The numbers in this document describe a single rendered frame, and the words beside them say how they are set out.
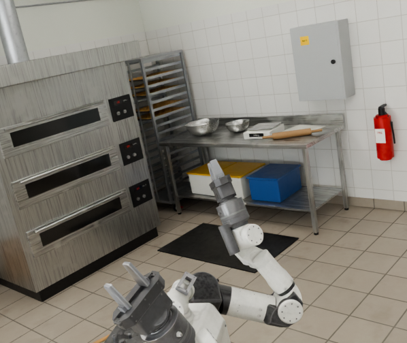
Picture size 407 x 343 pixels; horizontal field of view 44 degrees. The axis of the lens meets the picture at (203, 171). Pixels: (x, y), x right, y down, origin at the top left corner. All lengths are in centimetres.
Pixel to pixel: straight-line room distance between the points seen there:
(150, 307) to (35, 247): 356
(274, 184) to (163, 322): 405
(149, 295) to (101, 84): 397
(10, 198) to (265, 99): 281
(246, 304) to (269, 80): 407
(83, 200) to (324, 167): 246
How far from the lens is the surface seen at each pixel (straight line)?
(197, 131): 547
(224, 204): 154
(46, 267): 463
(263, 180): 504
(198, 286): 158
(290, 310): 162
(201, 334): 108
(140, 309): 97
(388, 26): 481
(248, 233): 152
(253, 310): 162
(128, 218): 507
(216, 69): 590
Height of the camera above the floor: 198
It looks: 15 degrees down
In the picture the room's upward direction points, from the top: 11 degrees counter-clockwise
